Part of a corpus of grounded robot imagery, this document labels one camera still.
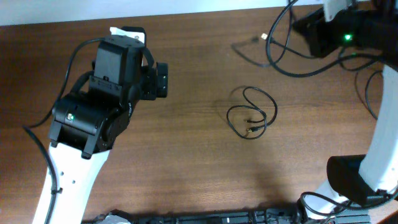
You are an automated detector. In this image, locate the black thin looped cable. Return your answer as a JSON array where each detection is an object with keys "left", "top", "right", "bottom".
[{"left": 226, "top": 86, "right": 279, "bottom": 140}]

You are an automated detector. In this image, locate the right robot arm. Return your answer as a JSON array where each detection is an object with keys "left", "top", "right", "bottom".
[{"left": 294, "top": 1, "right": 397, "bottom": 220}]

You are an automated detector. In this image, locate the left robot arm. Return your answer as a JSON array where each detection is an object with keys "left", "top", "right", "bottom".
[{"left": 33, "top": 35, "right": 169, "bottom": 223}]

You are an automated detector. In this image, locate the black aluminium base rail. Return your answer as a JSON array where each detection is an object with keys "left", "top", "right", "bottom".
[{"left": 82, "top": 202, "right": 371, "bottom": 224}]

